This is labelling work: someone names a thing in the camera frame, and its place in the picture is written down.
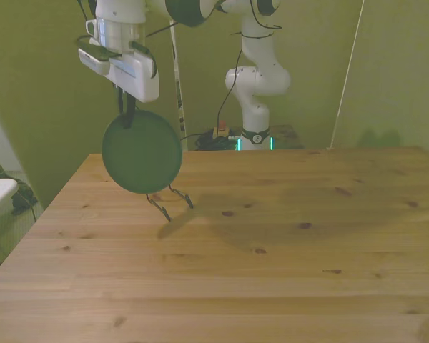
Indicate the yellow emergency stop button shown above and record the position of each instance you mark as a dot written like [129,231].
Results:
[221,125]

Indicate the white vertical profile strip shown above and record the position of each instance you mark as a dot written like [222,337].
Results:
[178,89]

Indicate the dark green round plate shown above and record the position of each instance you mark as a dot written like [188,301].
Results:
[141,157]

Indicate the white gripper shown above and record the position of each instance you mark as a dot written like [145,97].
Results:
[136,76]

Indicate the brown patterned box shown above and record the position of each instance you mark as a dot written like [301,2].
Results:
[287,137]

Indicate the camouflage fabric bag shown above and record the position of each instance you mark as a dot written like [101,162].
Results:
[21,193]

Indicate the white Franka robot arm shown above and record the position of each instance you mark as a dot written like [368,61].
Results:
[261,82]

